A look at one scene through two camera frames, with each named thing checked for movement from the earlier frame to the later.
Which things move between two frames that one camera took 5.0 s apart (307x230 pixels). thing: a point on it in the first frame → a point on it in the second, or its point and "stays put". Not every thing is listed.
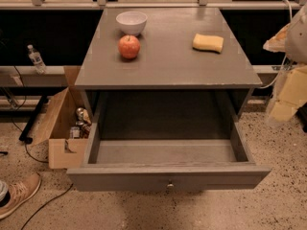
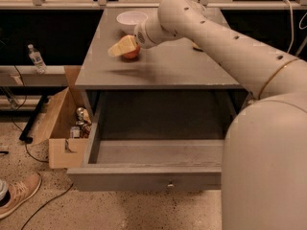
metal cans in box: [82, 128] stays put
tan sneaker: [12, 195] stays put
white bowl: [131, 22] stays put
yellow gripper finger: [293, 91] → [147, 34]
